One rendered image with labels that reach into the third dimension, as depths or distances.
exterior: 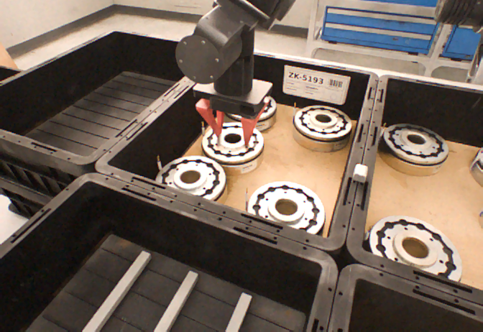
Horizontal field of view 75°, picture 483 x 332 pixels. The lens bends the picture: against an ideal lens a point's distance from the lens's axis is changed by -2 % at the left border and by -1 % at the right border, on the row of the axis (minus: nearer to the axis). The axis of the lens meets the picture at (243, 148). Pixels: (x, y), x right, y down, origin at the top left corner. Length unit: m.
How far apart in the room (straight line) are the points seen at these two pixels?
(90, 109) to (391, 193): 0.59
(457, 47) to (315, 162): 2.06
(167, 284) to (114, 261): 0.08
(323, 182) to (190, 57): 0.28
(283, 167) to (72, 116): 0.44
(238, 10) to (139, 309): 0.35
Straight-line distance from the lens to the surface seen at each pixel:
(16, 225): 0.75
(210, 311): 0.40
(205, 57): 0.36
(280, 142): 0.58
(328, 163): 0.55
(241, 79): 0.44
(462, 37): 2.52
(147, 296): 0.41
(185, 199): 0.35
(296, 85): 0.66
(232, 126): 0.56
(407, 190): 0.55
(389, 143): 0.58
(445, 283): 0.34
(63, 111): 0.76
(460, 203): 0.57
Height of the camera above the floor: 1.19
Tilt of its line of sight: 40 degrees down
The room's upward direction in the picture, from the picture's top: straight up
